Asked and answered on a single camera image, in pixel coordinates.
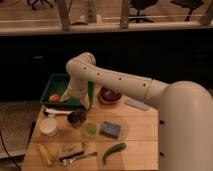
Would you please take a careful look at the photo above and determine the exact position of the black-handled knife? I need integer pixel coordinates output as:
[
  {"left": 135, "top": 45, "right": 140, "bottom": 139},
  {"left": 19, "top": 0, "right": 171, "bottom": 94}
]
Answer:
[{"left": 58, "top": 152, "right": 84, "bottom": 162}]

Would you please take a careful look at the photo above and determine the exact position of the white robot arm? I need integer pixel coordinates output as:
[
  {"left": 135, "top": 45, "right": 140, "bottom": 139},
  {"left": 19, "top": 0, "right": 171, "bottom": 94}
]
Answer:
[{"left": 61, "top": 52, "right": 213, "bottom": 171}]

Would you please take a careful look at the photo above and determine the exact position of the blue sponge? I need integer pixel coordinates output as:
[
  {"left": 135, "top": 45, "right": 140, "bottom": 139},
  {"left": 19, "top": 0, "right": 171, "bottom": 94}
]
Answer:
[{"left": 100, "top": 121, "right": 121, "bottom": 138}]

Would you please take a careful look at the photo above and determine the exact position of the grey flat block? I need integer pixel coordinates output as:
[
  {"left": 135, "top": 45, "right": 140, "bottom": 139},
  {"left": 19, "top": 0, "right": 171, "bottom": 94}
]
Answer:
[{"left": 125, "top": 98, "right": 149, "bottom": 111}]

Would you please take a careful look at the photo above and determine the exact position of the green toy cucumber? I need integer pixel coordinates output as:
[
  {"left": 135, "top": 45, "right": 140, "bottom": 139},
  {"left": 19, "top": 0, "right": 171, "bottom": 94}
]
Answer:
[{"left": 102, "top": 143, "right": 126, "bottom": 165}]

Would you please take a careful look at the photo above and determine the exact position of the wooden block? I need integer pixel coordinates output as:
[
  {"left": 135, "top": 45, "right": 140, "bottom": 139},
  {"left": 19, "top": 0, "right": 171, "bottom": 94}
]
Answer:
[{"left": 63, "top": 143, "right": 84, "bottom": 156}]

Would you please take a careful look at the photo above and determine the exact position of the dark red bowl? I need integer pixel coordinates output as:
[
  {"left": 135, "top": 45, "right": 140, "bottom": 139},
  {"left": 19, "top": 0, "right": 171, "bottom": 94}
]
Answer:
[{"left": 98, "top": 87, "right": 122, "bottom": 104}]

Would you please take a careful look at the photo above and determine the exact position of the orange toy fruit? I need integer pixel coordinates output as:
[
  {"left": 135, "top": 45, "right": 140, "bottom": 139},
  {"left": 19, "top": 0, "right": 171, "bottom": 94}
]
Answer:
[{"left": 49, "top": 94, "right": 60, "bottom": 103}]

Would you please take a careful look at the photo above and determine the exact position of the white round container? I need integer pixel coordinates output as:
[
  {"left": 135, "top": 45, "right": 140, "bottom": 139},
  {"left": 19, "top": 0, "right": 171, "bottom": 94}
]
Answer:
[{"left": 39, "top": 118, "right": 58, "bottom": 136}]

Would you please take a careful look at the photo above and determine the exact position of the black cable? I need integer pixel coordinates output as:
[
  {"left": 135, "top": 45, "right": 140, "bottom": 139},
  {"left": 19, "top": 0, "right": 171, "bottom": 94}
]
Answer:
[{"left": 0, "top": 129, "right": 22, "bottom": 170}]

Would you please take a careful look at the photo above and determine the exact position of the green plastic tray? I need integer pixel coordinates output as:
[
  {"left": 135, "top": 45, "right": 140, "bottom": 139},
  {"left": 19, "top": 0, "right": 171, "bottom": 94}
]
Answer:
[{"left": 40, "top": 74, "right": 95, "bottom": 109}]

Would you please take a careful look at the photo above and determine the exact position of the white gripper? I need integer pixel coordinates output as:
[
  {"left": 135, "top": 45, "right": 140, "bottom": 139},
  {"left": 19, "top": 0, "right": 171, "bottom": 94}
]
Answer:
[{"left": 60, "top": 78, "right": 90, "bottom": 110}]

